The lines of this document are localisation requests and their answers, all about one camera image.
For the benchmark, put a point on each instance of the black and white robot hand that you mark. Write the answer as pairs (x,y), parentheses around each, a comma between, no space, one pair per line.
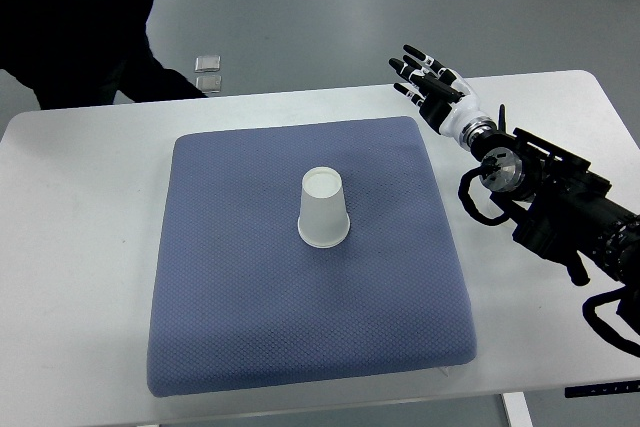
(444,99)

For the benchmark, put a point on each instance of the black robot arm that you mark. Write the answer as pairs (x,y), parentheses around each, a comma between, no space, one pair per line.
(560,208)

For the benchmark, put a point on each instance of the white paper cup on mat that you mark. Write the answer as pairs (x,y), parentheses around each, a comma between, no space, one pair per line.
(323,220)

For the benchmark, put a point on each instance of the lower metal floor plate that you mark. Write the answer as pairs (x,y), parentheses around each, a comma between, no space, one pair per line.
(209,84)

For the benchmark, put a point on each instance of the metal floor plate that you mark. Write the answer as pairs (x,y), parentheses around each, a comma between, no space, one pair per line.
(209,84)
(207,63)

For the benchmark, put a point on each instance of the upper metal floor plate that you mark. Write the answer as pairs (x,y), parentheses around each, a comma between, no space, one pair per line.
(207,63)

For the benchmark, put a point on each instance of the blue textured cushion mat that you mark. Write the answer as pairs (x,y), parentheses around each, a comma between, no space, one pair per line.
(241,301)

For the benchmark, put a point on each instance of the white table leg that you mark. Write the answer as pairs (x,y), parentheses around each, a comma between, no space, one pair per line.
(516,409)

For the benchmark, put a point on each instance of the black table control panel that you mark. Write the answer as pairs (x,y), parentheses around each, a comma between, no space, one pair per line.
(602,389)

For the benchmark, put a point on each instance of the person in black clothing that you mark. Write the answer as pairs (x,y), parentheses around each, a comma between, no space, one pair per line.
(81,53)

